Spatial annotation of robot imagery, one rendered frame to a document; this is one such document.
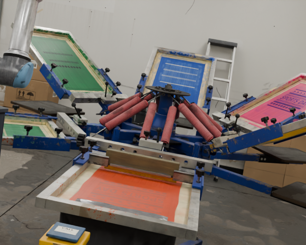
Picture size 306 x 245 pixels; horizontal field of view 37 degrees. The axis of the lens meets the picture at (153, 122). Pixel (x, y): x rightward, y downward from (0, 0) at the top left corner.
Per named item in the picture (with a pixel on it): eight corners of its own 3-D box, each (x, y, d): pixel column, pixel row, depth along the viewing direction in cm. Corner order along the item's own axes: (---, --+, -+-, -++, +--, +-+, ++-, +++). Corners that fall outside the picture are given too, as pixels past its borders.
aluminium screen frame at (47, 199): (195, 241, 159) (197, 231, 158) (34, 206, 164) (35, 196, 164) (200, 179, 236) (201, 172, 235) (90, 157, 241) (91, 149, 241)
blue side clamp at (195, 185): (200, 201, 206) (203, 185, 205) (189, 198, 207) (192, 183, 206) (201, 182, 236) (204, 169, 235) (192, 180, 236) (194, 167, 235)
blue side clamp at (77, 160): (81, 176, 211) (83, 161, 210) (71, 173, 212) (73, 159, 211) (96, 161, 241) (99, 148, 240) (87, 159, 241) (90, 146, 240)
